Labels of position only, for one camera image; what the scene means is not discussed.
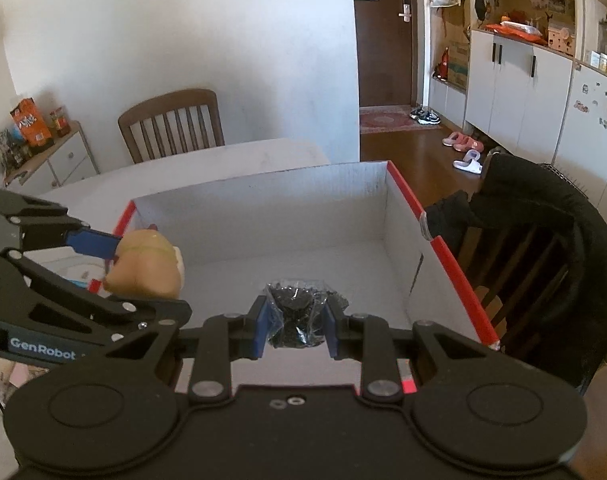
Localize black item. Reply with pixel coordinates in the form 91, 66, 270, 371
265, 278, 349, 349

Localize white side cabinet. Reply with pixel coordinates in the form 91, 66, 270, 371
4, 122, 99, 196

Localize yellow plush toy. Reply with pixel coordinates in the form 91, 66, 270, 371
104, 229, 185, 300

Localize white storage cabinets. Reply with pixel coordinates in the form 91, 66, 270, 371
423, 0, 607, 221

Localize red cardboard box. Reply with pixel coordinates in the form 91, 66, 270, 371
85, 160, 501, 395

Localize wooden chair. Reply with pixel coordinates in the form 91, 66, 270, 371
118, 89, 225, 164

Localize orange snack bag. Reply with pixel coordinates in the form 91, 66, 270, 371
10, 98, 54, 151

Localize dark brown door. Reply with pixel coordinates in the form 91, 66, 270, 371
353, 0, 416, 107

